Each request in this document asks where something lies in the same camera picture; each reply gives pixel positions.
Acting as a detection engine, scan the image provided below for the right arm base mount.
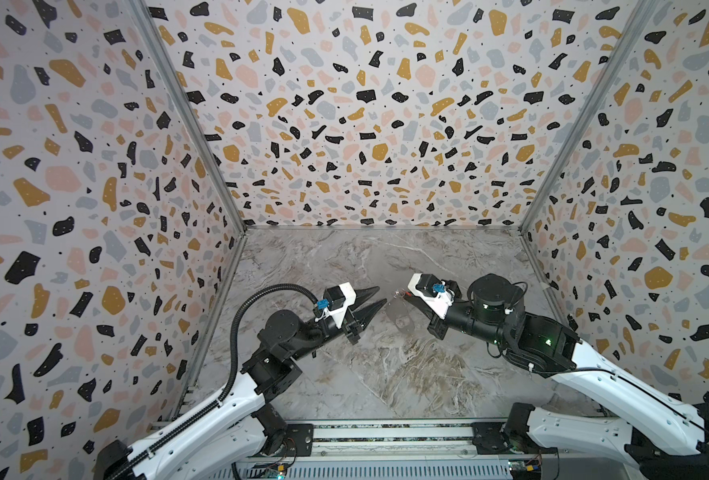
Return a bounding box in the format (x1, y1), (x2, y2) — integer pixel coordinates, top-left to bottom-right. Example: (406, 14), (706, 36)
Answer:
(472, 402), (559, 455)

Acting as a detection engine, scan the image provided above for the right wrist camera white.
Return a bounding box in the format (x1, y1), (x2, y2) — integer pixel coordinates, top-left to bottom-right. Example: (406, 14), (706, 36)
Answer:
(404, 273), (455, 320)

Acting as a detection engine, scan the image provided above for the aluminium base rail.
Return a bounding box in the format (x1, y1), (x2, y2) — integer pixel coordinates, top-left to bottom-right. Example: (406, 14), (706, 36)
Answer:
(146, 418), (572, 466)

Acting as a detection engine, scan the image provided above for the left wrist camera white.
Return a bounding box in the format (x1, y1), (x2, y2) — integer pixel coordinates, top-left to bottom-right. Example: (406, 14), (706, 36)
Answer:
(314, 282), (357, 329)

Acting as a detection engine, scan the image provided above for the metal keyring plate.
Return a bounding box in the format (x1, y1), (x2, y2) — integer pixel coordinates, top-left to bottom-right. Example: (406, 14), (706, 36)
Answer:
(386, 290), (416, 335)

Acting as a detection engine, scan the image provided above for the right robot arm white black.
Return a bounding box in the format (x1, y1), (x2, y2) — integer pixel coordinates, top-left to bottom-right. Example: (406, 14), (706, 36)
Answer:
(403, 273), (709, 479)

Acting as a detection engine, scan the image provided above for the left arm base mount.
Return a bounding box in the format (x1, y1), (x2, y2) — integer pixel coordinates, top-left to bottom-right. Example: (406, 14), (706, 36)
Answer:
(244, 404), (314, 457)

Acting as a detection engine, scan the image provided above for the left black corrugated cable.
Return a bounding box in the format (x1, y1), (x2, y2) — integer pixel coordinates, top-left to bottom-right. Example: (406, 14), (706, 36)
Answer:
(104, 283), (320, 480)

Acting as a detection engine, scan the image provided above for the perforated cable tray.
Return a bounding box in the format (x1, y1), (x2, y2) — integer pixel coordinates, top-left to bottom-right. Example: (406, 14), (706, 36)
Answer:
(238, 459), (513, 479)

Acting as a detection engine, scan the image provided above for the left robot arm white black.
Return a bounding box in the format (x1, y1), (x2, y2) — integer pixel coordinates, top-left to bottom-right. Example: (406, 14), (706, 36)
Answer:
(94, 283), (387, 479)

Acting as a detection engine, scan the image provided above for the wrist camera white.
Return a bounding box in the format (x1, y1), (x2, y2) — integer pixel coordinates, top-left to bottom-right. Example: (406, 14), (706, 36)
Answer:
(314, 282), (357, 329)
(404, 273), (455, 320)

